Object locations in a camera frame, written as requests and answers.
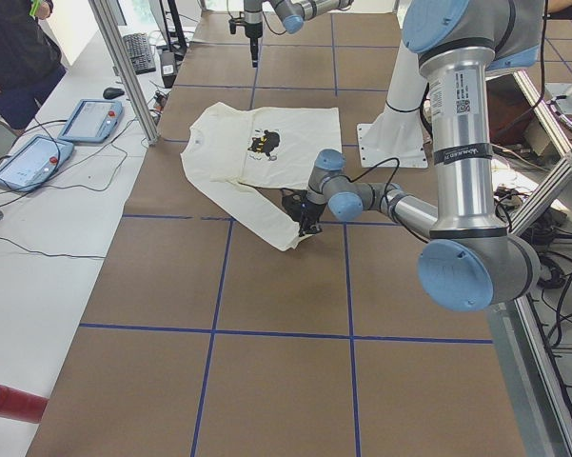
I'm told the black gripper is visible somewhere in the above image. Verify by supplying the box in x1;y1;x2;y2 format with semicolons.
228;13;263;68
280;189;325;237

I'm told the cream long-sleeve cat shirt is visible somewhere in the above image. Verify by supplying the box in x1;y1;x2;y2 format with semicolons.
181;103;341;251

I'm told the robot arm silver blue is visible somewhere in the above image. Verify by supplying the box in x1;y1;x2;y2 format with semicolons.
228;0;353;68
282;1;544;311

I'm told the person in dark clothes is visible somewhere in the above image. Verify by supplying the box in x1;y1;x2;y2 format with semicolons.
0;0;66;130

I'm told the black power adapter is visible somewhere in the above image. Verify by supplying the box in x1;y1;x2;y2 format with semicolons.
160;50;177;89

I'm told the black keyboard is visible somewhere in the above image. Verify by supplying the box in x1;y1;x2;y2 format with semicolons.
122;32;156;74

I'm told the black computer mouse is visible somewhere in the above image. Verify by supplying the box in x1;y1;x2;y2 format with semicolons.
102;87;125;100

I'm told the blue teach pendant far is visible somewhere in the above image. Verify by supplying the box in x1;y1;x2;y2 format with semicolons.
58;99;123;144

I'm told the blue teach pendant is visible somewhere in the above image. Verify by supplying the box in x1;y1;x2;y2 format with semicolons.
58;99;123;144
0;135;74;192

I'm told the blue teach pendant near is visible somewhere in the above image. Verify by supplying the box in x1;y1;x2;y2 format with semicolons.
0;135;74;192

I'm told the red cylinder tube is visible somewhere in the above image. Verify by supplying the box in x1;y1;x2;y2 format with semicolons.
0;385;49;424

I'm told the aluminium frame post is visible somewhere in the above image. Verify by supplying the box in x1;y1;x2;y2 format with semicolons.
89;0;159;146

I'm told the aluminium frame rack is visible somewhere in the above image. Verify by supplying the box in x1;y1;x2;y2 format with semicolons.
489;72;572;456

